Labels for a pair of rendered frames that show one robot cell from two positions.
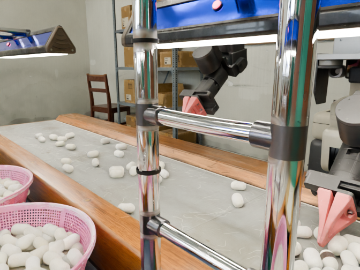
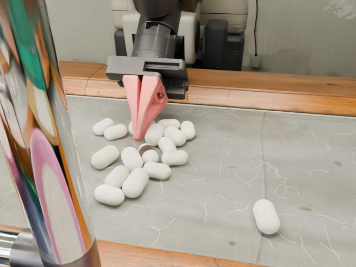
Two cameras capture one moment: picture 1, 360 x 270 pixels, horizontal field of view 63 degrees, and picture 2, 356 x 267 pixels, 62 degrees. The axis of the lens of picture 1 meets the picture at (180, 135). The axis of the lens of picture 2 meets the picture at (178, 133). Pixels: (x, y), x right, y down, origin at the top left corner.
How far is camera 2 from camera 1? 0.12 m
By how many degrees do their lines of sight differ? 37
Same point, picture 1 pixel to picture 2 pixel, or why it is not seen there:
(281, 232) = (39, 164)
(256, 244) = not seen: hidden behind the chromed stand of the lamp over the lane
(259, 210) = not seen: hidden behind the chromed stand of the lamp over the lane
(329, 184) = (133, 68)
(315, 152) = (120, 44)
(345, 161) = (145, 37)
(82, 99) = not seen: outside the picture
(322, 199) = (130, 88)
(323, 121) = (122, 7)
